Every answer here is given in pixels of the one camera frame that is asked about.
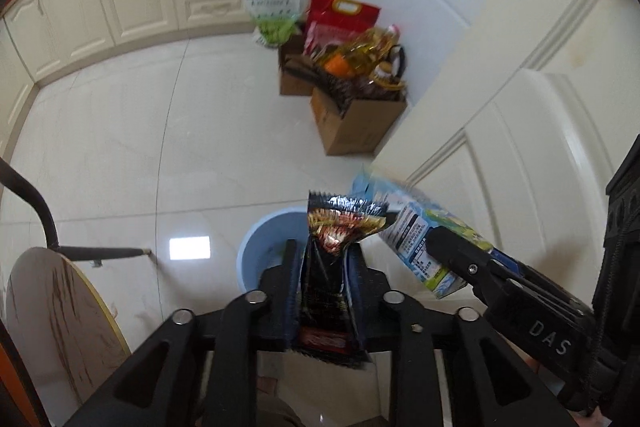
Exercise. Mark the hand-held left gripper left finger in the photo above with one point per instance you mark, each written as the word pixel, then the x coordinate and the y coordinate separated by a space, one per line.
pixel 285 287

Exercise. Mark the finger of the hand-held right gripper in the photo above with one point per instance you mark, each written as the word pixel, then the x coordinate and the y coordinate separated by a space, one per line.
pixel 545 287
pixel 460 259

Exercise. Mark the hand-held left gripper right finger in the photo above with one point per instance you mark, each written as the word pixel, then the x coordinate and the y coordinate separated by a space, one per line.
pixel 362 287

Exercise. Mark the black snack packet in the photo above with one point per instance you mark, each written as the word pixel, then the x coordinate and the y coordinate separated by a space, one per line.
pixel 325 287

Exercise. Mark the light blue bucket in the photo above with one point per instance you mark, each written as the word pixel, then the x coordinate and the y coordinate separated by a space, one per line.
pixel 250 252

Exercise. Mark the blue white milk carton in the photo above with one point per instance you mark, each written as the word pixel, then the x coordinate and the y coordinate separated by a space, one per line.
pixel 410 227

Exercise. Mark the white door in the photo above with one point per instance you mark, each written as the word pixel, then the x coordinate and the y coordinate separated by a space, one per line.
pixel 525 147

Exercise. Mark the large cardboard box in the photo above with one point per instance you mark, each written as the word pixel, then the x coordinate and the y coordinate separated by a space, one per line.
pixel 355 127

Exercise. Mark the small cardboard box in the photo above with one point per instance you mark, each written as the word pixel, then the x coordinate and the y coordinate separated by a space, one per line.
pixel 292 82

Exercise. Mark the cooking oil bottle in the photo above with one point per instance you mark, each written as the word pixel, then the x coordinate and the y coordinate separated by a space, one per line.
pixel 360 52

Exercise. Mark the round wooden chair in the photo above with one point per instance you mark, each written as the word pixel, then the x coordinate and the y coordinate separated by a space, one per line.
pixel 55 322

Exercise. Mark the red rice bag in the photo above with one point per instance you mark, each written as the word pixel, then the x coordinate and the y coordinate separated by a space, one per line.
pixel 345 19

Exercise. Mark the cream drawer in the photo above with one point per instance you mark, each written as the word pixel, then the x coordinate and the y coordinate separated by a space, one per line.
pixel 210 9

